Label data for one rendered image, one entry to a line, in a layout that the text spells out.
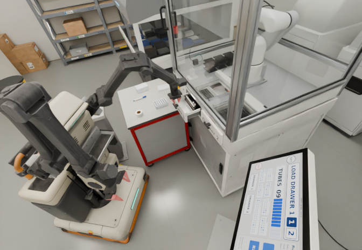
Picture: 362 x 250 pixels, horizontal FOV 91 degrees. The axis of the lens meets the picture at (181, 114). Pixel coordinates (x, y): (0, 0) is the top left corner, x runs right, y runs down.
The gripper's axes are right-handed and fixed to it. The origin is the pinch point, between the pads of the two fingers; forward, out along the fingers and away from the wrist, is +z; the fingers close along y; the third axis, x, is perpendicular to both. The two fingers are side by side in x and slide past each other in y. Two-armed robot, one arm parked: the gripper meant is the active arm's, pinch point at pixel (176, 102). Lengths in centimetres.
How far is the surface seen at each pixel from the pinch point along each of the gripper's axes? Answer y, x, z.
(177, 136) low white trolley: -1, 15, 58
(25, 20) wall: -187, 430, -5
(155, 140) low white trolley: -24, 15, 51
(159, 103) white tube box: -8.7, 27.4, 17.1
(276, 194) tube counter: 9, -91, -14
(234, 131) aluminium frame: 17, -52, -9
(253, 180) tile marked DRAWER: 10, -79, -4
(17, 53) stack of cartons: -229, 392, 44
